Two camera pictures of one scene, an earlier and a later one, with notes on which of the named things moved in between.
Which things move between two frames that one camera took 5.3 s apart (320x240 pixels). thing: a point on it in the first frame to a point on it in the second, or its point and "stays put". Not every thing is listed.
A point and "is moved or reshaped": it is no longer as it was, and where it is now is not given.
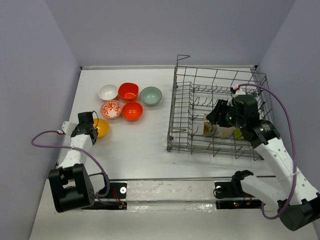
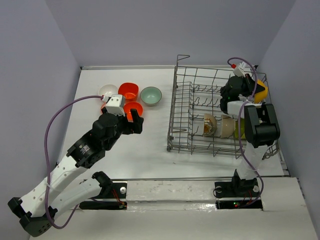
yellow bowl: [103, 127] is moved or reshaped
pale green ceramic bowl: [151, 95] stays put
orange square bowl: [128, 91] stays put
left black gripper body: [96, 133] to [121, 124]
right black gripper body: [227, 117] to [247, 87]
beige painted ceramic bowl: [209, 128] stays put
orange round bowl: [132, 111] stays put
